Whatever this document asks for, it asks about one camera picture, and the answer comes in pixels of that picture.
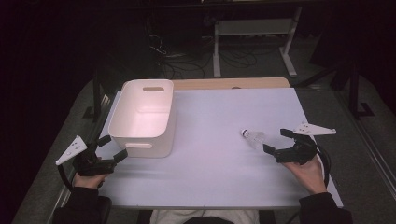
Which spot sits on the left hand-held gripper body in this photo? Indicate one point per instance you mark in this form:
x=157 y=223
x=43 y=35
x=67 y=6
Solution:
x=93 y=166

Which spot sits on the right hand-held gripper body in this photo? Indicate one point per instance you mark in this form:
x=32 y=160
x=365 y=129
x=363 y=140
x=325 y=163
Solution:
x=297 y=152

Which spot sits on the clear plastic bottle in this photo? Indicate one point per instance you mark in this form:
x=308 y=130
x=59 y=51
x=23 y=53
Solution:
x=254 y=138

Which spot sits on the white plastic storage bin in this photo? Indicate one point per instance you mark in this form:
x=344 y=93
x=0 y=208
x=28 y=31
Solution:
x=141 y=115

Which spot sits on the person's left hand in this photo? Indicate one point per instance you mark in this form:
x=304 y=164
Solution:
x=88 y=181

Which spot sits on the person's right hand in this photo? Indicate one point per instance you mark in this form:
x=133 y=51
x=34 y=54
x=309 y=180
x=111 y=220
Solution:
x=306 y=174

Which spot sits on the black metal stand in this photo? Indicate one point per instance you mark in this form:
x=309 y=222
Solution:
x=97 y=96
x=353 y=93

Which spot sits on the white table cover board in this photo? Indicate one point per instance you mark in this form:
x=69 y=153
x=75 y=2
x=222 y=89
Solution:
x=218 y=161

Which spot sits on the person's lap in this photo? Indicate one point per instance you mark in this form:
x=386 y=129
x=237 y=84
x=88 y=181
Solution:
x=174 y=217

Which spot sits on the white metal desk frame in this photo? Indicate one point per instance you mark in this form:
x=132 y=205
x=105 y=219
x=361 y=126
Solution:
x=253 y=27

